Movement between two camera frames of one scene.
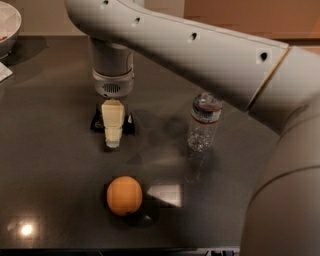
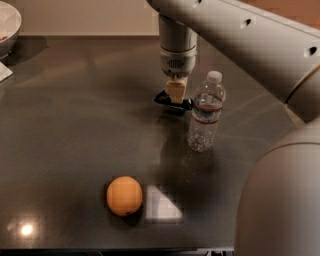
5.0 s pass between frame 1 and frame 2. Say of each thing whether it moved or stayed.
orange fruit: stayed
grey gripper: moved
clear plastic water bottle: stayed
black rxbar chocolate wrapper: moved
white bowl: stayed
